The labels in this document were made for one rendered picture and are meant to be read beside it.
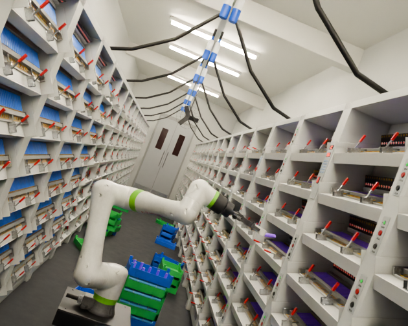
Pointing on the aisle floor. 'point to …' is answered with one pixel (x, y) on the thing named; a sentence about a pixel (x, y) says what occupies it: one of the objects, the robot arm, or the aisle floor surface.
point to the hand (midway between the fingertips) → (258, 229)
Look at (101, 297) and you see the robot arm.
